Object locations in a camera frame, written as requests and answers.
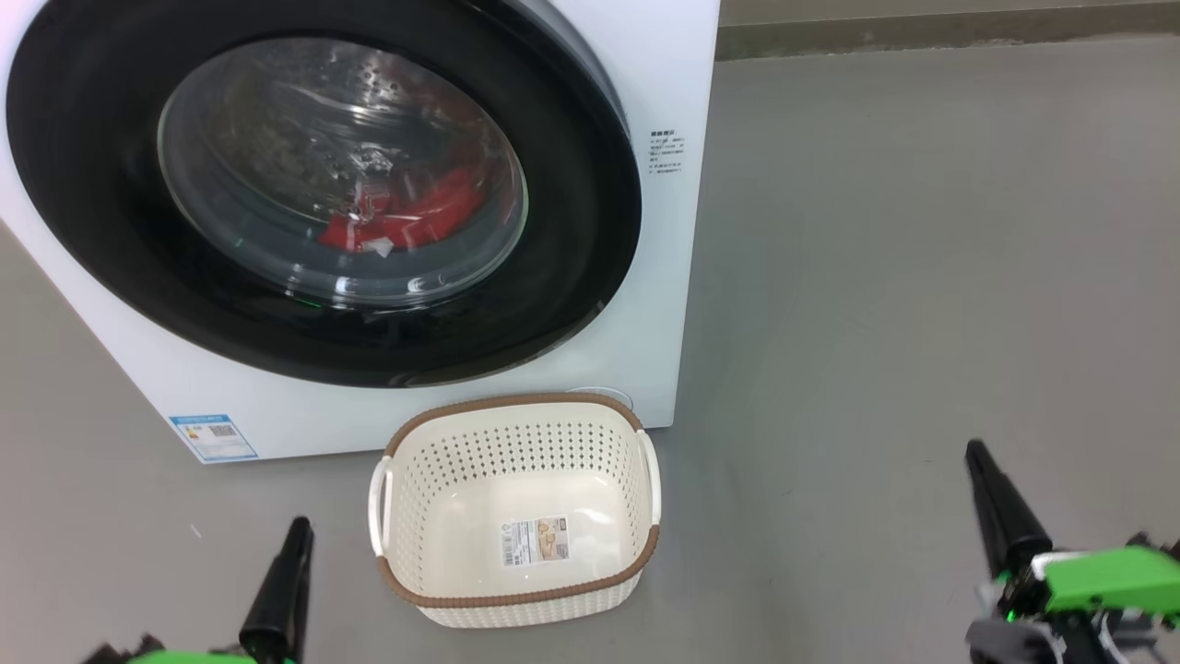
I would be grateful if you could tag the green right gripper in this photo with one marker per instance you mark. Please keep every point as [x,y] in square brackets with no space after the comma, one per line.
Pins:
[1106,581]

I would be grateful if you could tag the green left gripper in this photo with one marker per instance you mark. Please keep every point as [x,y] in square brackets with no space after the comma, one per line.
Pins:
[184,658]

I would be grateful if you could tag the red white-trimmed jersey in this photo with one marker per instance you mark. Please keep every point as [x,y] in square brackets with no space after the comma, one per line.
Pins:
[415,217]

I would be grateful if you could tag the black round glass washer door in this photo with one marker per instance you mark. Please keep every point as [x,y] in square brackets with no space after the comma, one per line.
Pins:
[92,184]

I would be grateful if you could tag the cream perforated basket brown rim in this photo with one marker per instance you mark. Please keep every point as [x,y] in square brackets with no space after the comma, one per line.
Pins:
[516,604]

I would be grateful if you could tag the white printed label sticker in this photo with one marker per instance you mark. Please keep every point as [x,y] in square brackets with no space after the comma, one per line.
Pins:
[535,541]

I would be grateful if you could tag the white front-load washing machine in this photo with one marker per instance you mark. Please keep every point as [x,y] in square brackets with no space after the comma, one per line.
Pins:
[664,74]

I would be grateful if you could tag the blue energy label sticker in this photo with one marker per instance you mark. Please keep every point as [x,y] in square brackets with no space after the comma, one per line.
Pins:
[214,438]

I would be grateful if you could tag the round white filter cover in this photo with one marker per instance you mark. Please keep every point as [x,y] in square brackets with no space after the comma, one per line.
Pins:
[613,398]

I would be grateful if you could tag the grey baseboard strip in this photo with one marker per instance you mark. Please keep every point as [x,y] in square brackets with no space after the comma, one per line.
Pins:
[922,37]

